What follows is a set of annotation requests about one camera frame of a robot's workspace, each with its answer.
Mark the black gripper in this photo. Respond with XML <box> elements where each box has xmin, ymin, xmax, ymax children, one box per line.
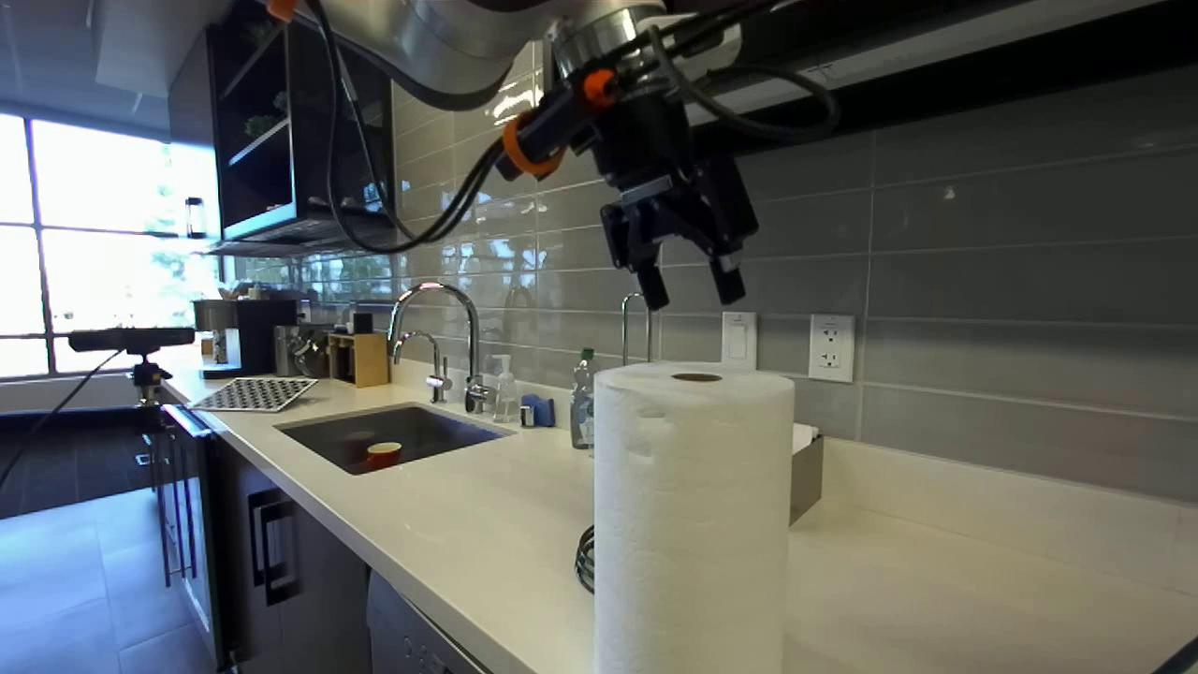
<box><xmin>593</xmin><ymin>89</ymin><xmax>763</xmax><ymax>314</ymax></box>

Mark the white paper towel roll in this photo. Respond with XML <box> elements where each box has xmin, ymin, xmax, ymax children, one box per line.
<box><xmin>593</xmin><ymin>358</ymin><xmax>799</xmax><ymax>674</ymax></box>

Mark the clear bottle green cap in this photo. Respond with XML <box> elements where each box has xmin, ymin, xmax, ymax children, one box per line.
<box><xmin>570</xmin><ymin>343</ymin><xmax>603</xmax><ymax>454</ymax></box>

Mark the blue sponge cloth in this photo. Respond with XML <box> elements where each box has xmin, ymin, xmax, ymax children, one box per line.
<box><xmin>518</xmin><ymin>391</ymin><xmax>562</xmax><ymax>429</ymax></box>

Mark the chrome kitchen faucet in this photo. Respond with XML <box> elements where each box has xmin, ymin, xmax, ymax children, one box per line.
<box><xmin>387</xmin><ymin>278</ymin><xmax>497</xmax><ymax>419</ymax></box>

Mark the grey napkin holder box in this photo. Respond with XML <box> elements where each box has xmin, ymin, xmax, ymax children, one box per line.
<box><xmin>785</xmin><ymin>419</ymin><xmax>829</xmax><ymax>524</ymax></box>

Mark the small chrome side sprayer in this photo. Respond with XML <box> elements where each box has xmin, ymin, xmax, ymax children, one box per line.
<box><xmin>416</xmin><ymin>329</ymin><xmax>457</xmax><ymax>409</ymax></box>

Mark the steel undermount sink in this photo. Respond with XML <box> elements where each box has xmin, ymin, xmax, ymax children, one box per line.
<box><xmin>275</xmin><ymin>403</ymin><xmax>506</xmax><ymax>479</ymax></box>

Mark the wooden box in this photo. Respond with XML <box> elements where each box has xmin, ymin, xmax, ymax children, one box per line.
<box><xmin>330</xmin><ymin>329</ymin><xmax>396</xmax><ymax>391</ymax></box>

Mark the black coffee machine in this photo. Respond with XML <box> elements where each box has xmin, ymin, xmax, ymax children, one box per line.
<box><xmin>191</xmin><ymin>292</ymin><xmax>303</xmax><ymax>379</ymax></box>

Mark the black open shelf cabinet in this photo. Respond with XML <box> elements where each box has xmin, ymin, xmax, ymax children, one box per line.
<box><xmin>204</xmin><ymin>0</ymin><xmax>402</xmax><ymax>247</ymax></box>

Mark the patterned drying mat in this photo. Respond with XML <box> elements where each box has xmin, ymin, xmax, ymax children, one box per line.
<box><xmin>191</xmin><ymin>374</ymin><xmax>323</xmax><ymax>419</ymax></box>

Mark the dark lower cabinet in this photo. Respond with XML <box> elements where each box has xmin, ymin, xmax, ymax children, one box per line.
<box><xmin>161</xmin><ymin>403</ymin><xmax>493</xmax><ymax>674</ymax></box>

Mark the black tripod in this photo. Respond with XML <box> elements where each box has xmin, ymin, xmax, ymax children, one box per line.
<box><xmin>125</xmin><ymin>351</ymin><xmax>204</xmax><ymax>592</ymax></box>

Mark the bright window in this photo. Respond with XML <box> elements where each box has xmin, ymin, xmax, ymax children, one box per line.
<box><xmin>0</xmin><ymin>109</ymin><xmax>225</xmax><ymax>379</ymax></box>

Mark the white wall light switch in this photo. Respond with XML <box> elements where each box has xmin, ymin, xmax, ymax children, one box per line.
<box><xmin>719</xmin><ymin>308</ymin><xmax>759</xmax><ymax>374</ymax></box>

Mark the white wall power outlet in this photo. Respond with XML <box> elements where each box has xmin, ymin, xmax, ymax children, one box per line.
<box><xmin>804</xmin><ymin>312</ymin><xmax>861</xmax><ymax>386</ymax></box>

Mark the wrist mount with orange connectors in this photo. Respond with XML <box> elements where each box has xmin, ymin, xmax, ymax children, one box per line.
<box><xmin>493</xmin><ymin>61</ymin><xmax>679</xmax><ymax>181</ymax></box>

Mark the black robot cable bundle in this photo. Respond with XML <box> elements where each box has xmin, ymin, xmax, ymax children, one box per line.
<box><xmin>297</xmin><ymin>0</ymin><xmax>854</xmax><ymax>253</ymax></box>

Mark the black wire towel holder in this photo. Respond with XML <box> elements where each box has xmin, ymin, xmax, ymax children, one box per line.
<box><xmin>574</xmin><ymin>292</ymin><xmax>655</xmax><ymax>599</ymax></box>

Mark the dark overhead wall cabinet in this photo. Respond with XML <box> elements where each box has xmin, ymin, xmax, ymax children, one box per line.
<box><xmin>670</xmin><ymin>0</ymin><xmax>1198</xmax><ymax>160</ymax></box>

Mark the black cabinet handle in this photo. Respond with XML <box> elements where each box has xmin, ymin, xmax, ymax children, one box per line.
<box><xmin>242</xmin><ymin>487</ymin><xmax>303</xmax><ymax>610</ymax></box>

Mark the black camera bar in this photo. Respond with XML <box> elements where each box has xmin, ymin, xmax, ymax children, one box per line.
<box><xmin>69</xmin><ymin>326</ymin><xmax>199</xmax><ymax>354</ymax></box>

